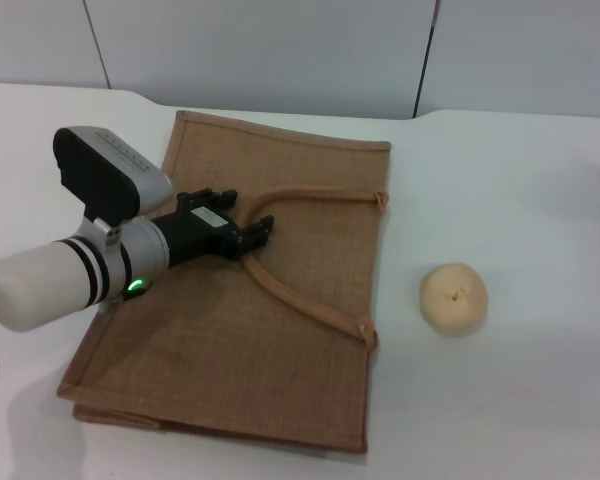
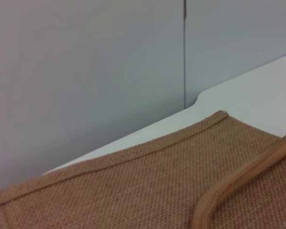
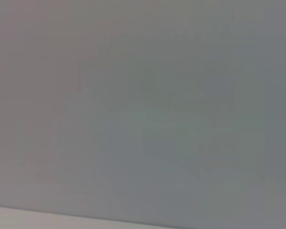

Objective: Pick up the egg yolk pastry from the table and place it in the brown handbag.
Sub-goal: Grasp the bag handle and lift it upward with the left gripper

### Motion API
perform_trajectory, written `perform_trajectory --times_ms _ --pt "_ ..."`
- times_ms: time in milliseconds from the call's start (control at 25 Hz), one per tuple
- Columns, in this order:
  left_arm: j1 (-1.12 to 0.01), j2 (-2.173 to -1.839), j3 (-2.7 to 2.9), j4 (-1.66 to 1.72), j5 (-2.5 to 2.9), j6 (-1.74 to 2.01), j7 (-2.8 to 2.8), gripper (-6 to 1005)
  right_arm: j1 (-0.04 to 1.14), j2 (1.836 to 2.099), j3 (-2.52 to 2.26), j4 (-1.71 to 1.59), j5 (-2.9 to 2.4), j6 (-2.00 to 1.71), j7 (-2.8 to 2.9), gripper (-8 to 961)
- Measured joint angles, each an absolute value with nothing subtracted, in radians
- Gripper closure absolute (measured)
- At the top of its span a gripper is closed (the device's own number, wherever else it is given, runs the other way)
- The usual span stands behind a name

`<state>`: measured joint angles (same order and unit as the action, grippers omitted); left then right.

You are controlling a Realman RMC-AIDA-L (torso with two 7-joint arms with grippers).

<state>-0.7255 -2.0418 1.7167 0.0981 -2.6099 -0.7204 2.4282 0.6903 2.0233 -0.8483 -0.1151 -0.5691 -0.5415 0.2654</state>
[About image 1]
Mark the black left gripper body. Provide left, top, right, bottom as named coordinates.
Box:
left=152, top=202, right=244, bottom=269

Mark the brown woven handbag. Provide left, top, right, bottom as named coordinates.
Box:
left=55, top=110, right=394, bottom=455

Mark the round egg yolk pastry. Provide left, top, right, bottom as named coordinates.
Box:
left=419, top=263, right=490, bottom=340

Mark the silver black wrist camera box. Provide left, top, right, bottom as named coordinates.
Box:
left=52, top=126, right=174, bottom=246

